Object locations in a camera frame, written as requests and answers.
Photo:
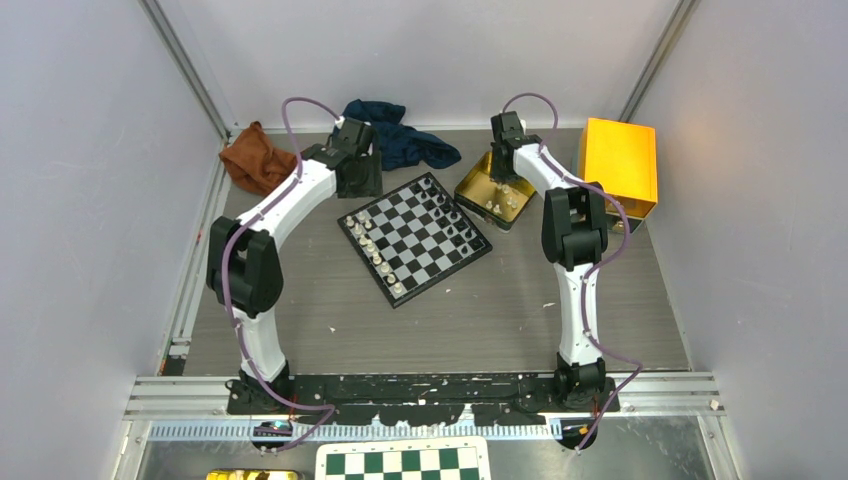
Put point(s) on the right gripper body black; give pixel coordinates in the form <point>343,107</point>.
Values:
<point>500,172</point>

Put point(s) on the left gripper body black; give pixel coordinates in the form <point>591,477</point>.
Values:
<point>368,180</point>

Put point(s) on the gold tin tray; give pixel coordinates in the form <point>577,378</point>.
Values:
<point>499,204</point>

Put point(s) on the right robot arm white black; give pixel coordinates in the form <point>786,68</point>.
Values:
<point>573,239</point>

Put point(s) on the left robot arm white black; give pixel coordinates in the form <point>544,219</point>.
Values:
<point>244,269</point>

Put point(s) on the green white checkered board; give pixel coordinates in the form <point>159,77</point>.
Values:
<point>441,458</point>

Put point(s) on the dark blue cloth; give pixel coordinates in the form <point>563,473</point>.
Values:
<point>401,146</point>

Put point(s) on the orange brown cloth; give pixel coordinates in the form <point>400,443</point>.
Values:
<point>255,164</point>

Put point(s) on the black white chessboard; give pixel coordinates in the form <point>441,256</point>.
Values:
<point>421,232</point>

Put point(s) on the yellow drawer box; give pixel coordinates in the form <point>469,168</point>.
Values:
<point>622,157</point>

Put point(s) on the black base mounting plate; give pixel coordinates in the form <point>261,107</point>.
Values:
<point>493,399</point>

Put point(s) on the gold object bottom edge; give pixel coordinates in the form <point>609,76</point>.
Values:
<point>253,474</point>

